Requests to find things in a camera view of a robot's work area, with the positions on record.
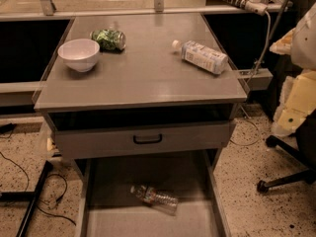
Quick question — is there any grey top drawer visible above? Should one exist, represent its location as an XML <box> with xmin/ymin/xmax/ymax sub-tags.
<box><xmin>54</xmin><ymin>121</ymin><xmax>236</xmax><ymax>159</ymax></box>

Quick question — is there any white bowl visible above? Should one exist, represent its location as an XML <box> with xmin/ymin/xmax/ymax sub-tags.
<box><xmin>57</xmin><ymin>39</ymin><xmax>100</xmax><ymax>72</ymax></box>

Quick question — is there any black floor stand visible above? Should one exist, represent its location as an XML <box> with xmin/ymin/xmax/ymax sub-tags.
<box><xmin>0</xmin><ymin>161</ymin><xmax>53</xmax><ymax>237</ymax></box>

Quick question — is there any grey metal rail frame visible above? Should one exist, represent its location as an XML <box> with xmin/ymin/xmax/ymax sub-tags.
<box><xmin>0</xmin><ymin>0</ymin><xmax>294</xmax><ymax>22</ymax></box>

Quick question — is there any clear plastic water bottle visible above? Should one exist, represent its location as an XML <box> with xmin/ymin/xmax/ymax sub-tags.
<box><xmin>130</xmin><ymin>185</ymin><xmax>179</xmax><ymax>215</ymax></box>

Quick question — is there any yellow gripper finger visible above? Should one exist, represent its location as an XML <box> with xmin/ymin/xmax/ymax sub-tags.
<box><xmin>272</xmin><ymin>71</ymin><xmax>316</xmax><ymax>137</ymax></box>

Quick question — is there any black drawer handle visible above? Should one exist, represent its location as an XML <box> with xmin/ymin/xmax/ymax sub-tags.
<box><xmin>132</xmin><ymin>134</ymin><xmax>163</xmax><ymax>145</ymax></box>

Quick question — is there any grey open middle drawer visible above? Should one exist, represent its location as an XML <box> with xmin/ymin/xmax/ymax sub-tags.
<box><xmin>75</xmin><ymin>150</ymin><xmax>231</xmax><ymax>237</ymax></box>

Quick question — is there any green soda can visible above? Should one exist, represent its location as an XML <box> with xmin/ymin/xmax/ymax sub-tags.
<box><xmin>90</xmin><ymin>29</ymin><xmax>126</xmax><ymax>51</ymax></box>

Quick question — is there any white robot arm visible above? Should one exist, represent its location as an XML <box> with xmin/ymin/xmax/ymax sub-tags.
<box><xmin>270</xmin><ymin>3</ymin><xmax>316</xmax><ymax>137</ymax></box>

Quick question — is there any white spiral hose fixture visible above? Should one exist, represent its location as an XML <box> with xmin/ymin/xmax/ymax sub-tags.
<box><xmin>223</xmin><ymin>0</ymin><xmax>268</xmax><ymax>16</ymax></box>

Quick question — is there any white labelled bottle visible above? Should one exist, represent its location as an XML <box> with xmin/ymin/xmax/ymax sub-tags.
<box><xmin>172</xmin><ymin>39</ymin><xmax>228</xmax><ymax>75</ymax></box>

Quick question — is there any grey drawer cabinet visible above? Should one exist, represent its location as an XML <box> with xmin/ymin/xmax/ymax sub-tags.
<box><xmin>33</xmin><ymin>13</ymin><xmax>249</xmax><ymax>170</ymax></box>

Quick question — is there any black floor cable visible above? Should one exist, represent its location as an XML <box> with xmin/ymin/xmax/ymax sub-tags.
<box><xmin>0</xmin><ymin>151</ymin><xmax>77</xmax><ymax>227</ymax></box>

